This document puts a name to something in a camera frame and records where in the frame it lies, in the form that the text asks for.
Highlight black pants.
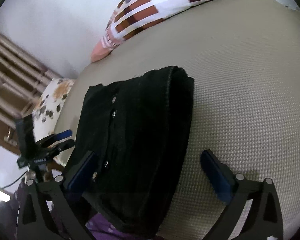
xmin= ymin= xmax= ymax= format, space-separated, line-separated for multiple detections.
xmin=64 ymin=66 xmax=194 ymax=237

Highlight purple right sleeve forearm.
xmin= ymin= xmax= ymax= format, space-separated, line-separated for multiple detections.
xmin=85 ymin=213 xmax=141 ymax=240

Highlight left hand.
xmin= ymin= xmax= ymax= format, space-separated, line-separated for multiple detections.
xmin=27 ymin=162 xmax=63 ymax=183

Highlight white floral pillow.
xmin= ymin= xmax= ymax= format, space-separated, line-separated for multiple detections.
xmin=32 ymin=78 xmax=75 ymax=141

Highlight brown wooden door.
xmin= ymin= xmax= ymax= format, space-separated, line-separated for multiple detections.
xmin=0 ymin=121 xmax=20 ymax=155

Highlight beige striped curtain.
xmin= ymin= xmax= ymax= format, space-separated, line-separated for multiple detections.
xmin=0 ymin=33 xmax=60 ymax=128

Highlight pink plaid pillow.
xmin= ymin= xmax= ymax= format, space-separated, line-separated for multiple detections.
xmin=90 ymin=0 xmax=213 ymax=62

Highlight beige mattress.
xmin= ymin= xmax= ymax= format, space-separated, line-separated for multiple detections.
xmin=56 ymin=0 xmax=300 ymax=239

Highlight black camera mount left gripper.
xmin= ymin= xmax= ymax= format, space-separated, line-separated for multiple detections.
xmin=15 ymin=114 xmax=37 ymax=159

